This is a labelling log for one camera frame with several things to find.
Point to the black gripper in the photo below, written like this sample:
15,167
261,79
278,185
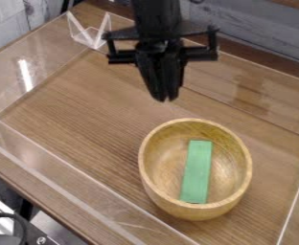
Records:
162,35

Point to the brown wooden bowl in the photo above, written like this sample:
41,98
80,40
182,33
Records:
162,162

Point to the green rectangular block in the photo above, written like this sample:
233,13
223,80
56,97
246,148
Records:
196,171

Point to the clear acrylic corner bracket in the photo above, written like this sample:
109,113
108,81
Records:
88,36

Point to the clear acrylic tray wall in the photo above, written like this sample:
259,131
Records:
75,115

